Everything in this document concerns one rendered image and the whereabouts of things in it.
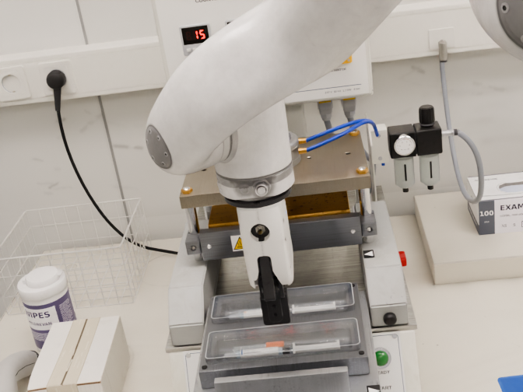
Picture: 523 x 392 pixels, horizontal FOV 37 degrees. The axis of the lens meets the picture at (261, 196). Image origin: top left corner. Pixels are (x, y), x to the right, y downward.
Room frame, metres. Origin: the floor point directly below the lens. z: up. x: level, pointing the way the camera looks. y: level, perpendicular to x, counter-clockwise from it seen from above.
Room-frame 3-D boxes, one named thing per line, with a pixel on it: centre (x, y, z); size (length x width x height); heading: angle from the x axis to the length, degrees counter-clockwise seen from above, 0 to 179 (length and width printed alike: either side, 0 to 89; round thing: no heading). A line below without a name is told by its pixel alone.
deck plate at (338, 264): (1.13, -0.03, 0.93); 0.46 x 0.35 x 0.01; 174
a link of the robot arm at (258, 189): (0.79, 0.00, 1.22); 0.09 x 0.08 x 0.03; 175
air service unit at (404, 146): (1.20, -0.26, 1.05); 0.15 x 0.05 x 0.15; 84
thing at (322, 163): (1.12, -0.05, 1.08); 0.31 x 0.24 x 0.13; 84
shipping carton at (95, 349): (1.08, 0.34, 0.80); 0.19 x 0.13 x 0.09; 173
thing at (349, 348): (0.79, 0.00, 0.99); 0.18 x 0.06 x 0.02; 85
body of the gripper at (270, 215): (0.79, 0.00, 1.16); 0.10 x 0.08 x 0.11; 175
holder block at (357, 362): (0.83, 0.00, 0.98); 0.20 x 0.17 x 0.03; 84
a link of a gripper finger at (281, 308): (0.77, 0.00, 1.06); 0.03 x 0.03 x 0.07; 85
